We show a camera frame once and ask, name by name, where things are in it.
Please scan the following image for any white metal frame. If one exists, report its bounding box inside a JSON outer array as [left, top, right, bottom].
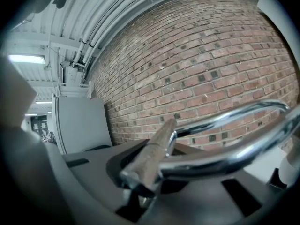
[[55, 77, 92, 98]]

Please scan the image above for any bundle of white ceiling pipes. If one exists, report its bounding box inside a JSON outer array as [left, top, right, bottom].
[[72, 0, 181, 67]]

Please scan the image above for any grey refrigerator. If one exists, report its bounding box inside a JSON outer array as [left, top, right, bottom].
[[52, 95, 113, 155]]

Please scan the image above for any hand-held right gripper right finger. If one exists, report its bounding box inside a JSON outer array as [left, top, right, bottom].
[[145, 142, 289, 225]]

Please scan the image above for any chrome desk lamp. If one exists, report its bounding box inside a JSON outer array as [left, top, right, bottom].
[[118, 99, 300, 196]]

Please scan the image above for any white desk with drawers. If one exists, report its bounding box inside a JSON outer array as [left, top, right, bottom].
[[242, 145, 288, 185]]

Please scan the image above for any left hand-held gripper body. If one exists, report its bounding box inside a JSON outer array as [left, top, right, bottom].
[[0, 55, 75, 225]]

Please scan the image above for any rectangular ceiling light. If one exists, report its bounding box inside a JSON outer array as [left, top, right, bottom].
[[8, 53, 46, 65]]

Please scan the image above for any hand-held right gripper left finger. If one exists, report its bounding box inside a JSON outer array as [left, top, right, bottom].
[[62, 138, 150, 225]]

